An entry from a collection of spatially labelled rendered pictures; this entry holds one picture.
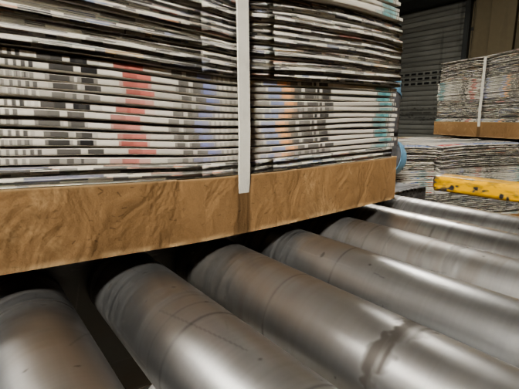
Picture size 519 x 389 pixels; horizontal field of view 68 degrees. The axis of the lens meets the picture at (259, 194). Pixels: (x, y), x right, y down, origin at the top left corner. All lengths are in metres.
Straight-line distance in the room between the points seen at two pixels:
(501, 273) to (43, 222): 0.27
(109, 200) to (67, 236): 0.03
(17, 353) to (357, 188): 0.28
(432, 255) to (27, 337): 0.25
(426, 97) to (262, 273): 8.56
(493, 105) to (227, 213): 1.09
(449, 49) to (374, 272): 8.44
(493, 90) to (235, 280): 1.13
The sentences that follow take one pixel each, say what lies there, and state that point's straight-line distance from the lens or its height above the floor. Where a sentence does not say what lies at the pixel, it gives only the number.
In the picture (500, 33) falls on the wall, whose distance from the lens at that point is 8.31.
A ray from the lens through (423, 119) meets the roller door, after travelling 8.80.
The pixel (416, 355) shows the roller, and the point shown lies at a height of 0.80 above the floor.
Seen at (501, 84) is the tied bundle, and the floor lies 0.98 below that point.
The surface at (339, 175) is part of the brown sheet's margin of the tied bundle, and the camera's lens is 0.34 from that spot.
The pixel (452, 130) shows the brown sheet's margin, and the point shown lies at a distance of 1.39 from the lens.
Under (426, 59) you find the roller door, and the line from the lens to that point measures 8.86.
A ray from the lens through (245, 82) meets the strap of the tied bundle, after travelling 0.27.
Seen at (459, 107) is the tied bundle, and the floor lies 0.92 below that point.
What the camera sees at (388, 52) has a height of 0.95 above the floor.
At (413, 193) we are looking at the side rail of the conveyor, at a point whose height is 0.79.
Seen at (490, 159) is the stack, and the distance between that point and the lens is 1.09.
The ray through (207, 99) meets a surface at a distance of 0.26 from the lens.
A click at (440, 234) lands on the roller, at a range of 0.37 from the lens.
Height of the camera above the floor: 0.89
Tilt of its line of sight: 11 degrees down
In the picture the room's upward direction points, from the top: straight up
